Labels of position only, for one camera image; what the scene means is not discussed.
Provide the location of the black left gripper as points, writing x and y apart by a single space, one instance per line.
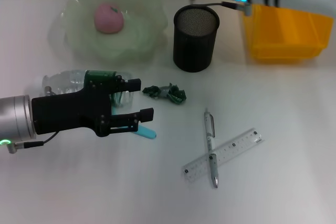
68 111

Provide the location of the green plastic wrapper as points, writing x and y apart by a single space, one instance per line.
170 94

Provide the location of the pink toy peach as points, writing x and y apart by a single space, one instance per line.
109 19

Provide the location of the clear water bottle green label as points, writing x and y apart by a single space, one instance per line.
68 79

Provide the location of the blue scissors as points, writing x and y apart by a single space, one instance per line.
147 132

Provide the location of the green glass fruit plate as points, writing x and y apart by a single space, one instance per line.
136 37

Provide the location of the black mesh pen holder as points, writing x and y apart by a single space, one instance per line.
194 48

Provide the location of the grey ballpoint pen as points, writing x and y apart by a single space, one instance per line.
210 134

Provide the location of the clear plastic ruler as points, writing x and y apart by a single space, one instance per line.
236 148

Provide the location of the yellow plastic bin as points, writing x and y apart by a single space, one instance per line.
283 40

